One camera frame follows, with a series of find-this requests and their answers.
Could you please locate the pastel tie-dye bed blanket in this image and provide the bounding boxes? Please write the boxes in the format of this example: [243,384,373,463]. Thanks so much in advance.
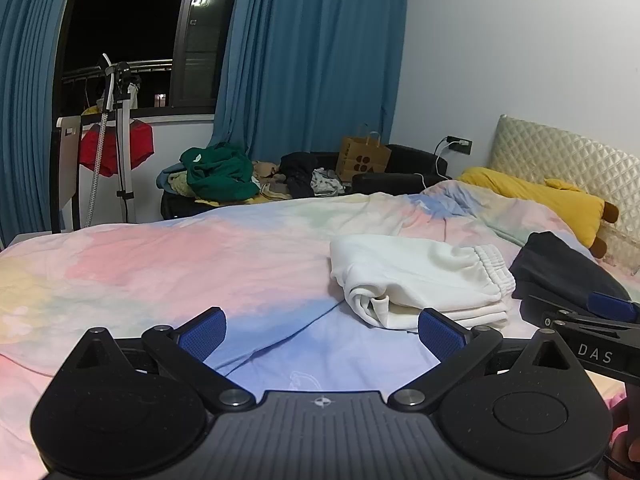
[0,179,640,466]

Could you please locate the yellow-beige garment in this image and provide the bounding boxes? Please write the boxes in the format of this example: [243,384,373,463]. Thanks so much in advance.
[166,172,202,198]

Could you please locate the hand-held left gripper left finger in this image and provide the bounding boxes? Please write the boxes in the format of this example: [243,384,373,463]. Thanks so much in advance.
[52,307,257,413]

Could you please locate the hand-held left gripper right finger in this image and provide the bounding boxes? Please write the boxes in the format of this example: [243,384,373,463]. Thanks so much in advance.
[387,308,587,413]

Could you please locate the white charger cable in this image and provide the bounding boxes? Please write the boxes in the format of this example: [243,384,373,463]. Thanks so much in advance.
[419,137,455,192]

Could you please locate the black garment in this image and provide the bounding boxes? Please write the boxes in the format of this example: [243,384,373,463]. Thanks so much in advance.
[278,152,322,200]

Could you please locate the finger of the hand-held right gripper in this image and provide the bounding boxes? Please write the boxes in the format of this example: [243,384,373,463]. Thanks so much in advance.
[520,294,640,341]
[586,291,640,326]

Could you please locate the person's right hand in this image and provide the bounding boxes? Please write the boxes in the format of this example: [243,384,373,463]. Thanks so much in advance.
[606,392,640,478]

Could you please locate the white patterned cloth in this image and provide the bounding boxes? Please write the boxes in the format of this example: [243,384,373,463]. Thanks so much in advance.
[310,168,347,198]

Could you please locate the black sofa bench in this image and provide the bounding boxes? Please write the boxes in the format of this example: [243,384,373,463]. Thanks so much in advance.
[159,143,455,222]

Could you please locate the blue curtain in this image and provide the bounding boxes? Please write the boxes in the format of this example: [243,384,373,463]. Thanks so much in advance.
[0,0,85,250]
[211,0,410,163]

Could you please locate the garment steamer stand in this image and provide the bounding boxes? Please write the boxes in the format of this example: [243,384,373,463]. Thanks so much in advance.
[84,52,145,228]

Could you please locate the brown paper bag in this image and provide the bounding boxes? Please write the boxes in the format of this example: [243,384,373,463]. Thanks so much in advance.
[337,123,394,182]

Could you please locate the dark navy garment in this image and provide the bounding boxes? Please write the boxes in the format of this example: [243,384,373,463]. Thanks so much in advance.
[509,231,635,312]

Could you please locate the green garment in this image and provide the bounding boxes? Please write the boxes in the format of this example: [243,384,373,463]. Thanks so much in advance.
[179,142,262,202]

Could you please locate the yellow plush pillow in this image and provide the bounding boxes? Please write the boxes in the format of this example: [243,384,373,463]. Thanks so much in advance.
[458,166,621,260]

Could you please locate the red garment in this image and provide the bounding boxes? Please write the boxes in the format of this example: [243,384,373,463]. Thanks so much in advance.
[77,120,156,178]

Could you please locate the wall socket with plug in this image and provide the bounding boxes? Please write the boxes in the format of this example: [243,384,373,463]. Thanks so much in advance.
[445,135,474,157]

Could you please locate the white sweatpants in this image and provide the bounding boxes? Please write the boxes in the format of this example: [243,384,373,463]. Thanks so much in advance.
[328,233,517,332]

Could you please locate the beige cloth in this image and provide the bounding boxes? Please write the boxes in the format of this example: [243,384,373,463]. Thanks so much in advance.
[251,159,285,198]

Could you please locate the white board with black frame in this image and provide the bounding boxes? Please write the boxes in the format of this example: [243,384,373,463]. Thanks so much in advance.
[49,114,85,235]

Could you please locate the dark window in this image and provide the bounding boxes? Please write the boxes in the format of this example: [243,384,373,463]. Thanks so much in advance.
[59,0,247,111]

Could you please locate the quilted cream headboard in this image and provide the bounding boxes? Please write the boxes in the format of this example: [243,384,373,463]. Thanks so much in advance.
[486,114,640,277]

